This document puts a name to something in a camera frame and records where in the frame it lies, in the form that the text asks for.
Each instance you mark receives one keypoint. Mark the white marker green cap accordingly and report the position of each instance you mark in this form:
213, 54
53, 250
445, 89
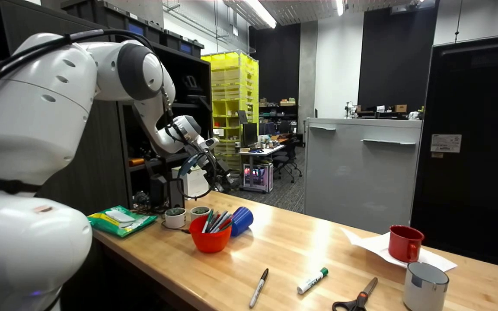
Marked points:
312, 281

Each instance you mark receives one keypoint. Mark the white label sign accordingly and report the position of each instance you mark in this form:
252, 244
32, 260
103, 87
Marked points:
447, 142

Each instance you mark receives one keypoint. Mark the black marker pen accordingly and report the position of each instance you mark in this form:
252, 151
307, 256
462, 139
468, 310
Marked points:
258, 288

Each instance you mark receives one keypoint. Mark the white paper sheet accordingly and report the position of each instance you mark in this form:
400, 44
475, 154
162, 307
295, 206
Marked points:
371, 244

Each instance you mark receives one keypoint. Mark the red mug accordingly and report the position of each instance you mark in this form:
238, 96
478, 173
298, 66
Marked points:
405, 243

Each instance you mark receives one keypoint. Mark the short ceiling light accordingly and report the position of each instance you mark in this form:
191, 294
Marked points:
338, 8

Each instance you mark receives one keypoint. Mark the black speaker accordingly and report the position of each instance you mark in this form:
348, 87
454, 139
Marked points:
177, 192
158, 194

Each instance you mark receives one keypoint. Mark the bundle of pens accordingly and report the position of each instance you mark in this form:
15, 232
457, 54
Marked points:
217, 222

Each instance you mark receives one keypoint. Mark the large black cabinet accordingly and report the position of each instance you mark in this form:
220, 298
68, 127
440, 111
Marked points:
480, 149

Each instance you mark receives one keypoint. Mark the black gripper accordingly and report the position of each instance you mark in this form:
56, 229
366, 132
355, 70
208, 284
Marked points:
213, 156

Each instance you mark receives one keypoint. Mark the red bowl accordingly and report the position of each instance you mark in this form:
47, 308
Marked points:
210, 241

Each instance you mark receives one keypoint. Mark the black scissors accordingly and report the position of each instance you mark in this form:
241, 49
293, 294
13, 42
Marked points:
355, 298

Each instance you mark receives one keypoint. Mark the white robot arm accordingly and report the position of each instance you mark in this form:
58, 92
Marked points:
25, 144

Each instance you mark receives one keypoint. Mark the grey metal can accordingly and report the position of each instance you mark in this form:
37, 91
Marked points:
426, 288

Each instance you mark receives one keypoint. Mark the green wipes packet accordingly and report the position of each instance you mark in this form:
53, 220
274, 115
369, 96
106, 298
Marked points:
122, 220

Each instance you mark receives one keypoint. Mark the long ceiling light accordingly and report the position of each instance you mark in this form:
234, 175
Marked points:
260, 13

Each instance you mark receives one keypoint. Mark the blue plastic cup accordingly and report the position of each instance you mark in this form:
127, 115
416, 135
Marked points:
243, 222

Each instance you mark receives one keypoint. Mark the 3d printer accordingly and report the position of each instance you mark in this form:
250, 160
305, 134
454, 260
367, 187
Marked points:
258, 177

